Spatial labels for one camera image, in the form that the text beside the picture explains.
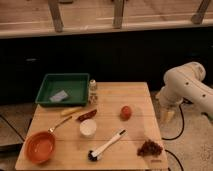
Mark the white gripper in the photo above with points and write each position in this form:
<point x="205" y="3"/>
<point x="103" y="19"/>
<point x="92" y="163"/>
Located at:
<point x="168" y="100"/>

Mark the white paper cup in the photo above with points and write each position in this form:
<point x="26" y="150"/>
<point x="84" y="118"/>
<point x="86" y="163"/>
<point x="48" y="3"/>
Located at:
<point x="88" y="127"/>

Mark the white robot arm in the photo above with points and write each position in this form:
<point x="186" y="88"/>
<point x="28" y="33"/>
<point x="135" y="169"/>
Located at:
<point x="186" y="82"/>

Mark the bunch of dark grapes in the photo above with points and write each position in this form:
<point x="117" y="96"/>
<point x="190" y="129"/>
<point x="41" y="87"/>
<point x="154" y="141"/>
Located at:
<point x="149" y="148"/>

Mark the red chili pepper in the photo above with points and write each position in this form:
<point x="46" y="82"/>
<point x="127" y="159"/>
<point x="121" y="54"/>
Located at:
<point x="88" y="115"/>

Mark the small spice shaker bottle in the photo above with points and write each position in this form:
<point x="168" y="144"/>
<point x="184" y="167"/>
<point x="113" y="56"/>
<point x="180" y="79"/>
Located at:
<point x="93" y="97"/>

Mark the white dish brush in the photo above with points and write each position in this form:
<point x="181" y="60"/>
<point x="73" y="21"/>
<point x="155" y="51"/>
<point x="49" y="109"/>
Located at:
<point x="94" y="155"/>

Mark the green plastic tray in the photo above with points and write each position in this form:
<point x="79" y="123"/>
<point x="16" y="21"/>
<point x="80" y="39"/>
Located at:
<point x="74" y="85"/>

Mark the wooden chair leg right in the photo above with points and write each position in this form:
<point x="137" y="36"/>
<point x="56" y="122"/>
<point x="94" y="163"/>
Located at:
<point x="198" y="17"/>

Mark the wooden chair leg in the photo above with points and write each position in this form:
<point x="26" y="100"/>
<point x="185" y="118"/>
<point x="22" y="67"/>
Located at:
<point x="198" y="17"/>
<point x="56" y="16"/>
<point x="118" y="13"/>

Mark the grey sponge in tray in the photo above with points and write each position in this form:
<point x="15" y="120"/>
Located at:
<point x="60" y="96"/>

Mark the wooden chair leg middle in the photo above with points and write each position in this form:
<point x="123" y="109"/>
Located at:
<point x="118" y="13"/>

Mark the orange frying pan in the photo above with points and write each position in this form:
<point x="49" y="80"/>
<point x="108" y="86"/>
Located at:
<point x="40" y="146"/>

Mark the wooden chair leg left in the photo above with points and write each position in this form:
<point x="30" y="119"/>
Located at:
<point x="56" y="16"/>

